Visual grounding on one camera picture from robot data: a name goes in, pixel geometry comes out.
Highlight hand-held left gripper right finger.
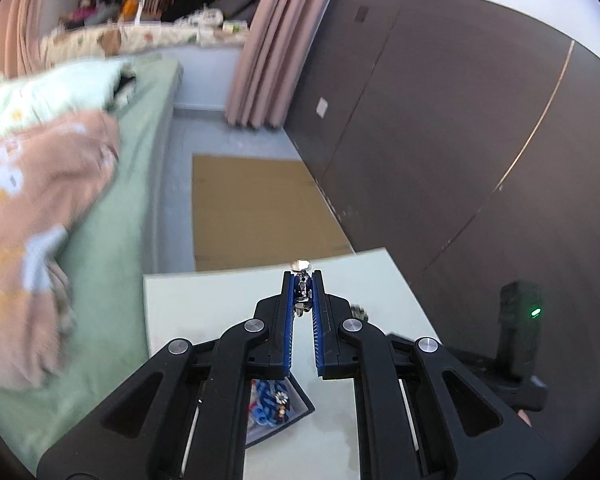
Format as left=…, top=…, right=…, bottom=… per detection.
left=311, top=270, right=567, bottom=480

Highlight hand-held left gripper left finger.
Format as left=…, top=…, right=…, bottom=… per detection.
left=36, top=270, right=299, bottom=480

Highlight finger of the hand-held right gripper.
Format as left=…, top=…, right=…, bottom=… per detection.
left=445, top=347, right=502, bottom=387

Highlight silver crystal ornament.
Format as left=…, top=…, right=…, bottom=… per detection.
left=291, top=258, right=313, bottom=318

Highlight blue knotted cord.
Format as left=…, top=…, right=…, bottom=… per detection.
left=250, top=380, right=282, bottom=427

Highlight black square gift box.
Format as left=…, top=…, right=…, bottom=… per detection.
left=245, top=377, right=316, bottom=449

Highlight brown cardboard sheet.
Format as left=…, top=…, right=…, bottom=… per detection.
left=191, top=154, right=355, bottom=273

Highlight bed with green sheet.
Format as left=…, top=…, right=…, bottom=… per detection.
left=0, top=55, right=183, bottom=461

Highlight dark brown wardrobe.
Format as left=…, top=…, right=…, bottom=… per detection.
left=285, top=0, right=600, bottom=461

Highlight pink fleece blanket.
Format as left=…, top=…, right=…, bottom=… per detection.
left=0, top=110, right=123, bottom=391

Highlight floral patterned blanket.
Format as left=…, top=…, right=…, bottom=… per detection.
left=40, top=7, right=251, bottom=66

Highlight pale green pillow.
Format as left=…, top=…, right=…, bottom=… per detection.
left=0, top=57, right=136, bottom=143

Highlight black cloth pile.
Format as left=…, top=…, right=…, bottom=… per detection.
left=162, top=0, right=216, bottom=23

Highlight white drying rack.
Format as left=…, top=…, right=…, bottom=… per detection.
left=121, top=0, right=176, bottom=26

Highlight plush toys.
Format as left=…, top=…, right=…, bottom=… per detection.
left=60, top=0, right=118, bottom=28

